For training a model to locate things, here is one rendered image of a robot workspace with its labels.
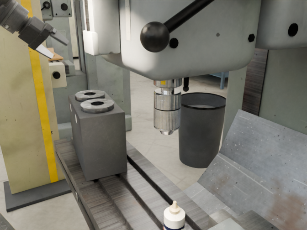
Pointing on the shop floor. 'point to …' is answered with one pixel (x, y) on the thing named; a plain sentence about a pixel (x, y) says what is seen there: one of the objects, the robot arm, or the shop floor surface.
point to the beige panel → (28, 121)
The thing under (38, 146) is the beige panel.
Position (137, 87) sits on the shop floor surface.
